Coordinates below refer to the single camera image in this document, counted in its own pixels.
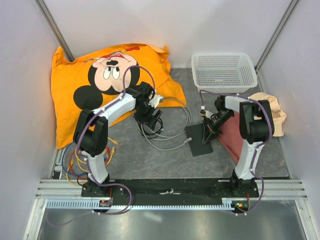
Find black ethernet cable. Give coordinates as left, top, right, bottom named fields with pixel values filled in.
left=136, top=117, right=165, bottom=140

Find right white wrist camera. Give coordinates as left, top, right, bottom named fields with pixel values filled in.
left=200, top=105, right=213, bottom=120

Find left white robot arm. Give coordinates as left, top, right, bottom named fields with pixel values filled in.
left=73, top=82, right=164, bottom=197

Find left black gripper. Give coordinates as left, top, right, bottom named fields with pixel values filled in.
left=132, top=101, right=163, bottom=131

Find red ethernet cable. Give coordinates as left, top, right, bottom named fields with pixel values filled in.
left=67, top=147, right=112, bottom=179

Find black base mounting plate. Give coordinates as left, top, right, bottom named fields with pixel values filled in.
left=81, top=178, right=260, bottom=199

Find aluminium frame rail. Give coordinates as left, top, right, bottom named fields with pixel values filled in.
left=36, top=179, right=308, bottom=201

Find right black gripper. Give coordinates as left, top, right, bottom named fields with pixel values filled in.
left=203, top=109, right=234, bottom=145

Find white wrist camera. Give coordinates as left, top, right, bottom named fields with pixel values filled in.
left=200, top=105, right=213, bottom=120
left=148, top=94, right=164, bottom=109

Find red folded cloth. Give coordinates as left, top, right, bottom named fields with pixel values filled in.
left=217, top=112, right=243, bottom=165

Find peach bucket hat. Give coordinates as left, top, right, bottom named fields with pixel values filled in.
left=250, top=92, right=287, bottom=137

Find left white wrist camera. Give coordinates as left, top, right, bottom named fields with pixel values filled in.
left=148, top=94, right=164, bottom=109

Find grey slotted cable duct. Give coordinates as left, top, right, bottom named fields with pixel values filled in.
left=46, top=199, right=234, bottom=211

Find grey ethernet cable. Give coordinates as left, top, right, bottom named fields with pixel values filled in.
left=141, top=98, right=193, bottom=151

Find orange Mickey Mouse pillow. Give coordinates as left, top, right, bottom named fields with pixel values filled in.
left=51, top=43, right=187, bottom=149

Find white perforated plastic basket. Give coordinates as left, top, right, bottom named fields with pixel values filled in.
left=191, top=53, right=258, bottom=94

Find black network switch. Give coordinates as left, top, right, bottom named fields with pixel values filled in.
left=185, top=123, right=213, bottom=157

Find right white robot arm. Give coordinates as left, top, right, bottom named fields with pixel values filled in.
left=200, top=93, right=275, bottom=197

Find blue ethernet cable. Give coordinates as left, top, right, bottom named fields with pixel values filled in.
left=61, top=146, right=88, bottom=180

